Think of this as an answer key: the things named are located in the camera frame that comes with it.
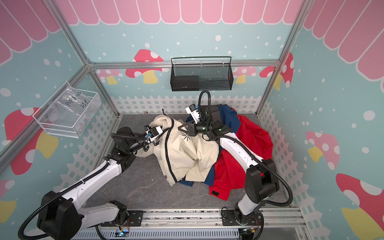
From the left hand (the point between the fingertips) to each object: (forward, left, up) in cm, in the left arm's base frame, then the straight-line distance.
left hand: (167, 126), depth 72 cm
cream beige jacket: (-11, -6, -10) cm, 16 cm away
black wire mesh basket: (+41, -16, +4) cm, 44 cm away
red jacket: (-14, -32, -24) cm, 43 cm away
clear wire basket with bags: (+4, +50, +2) cm, 50 cm away
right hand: (+1, -6, -3) cm, 6 cm away
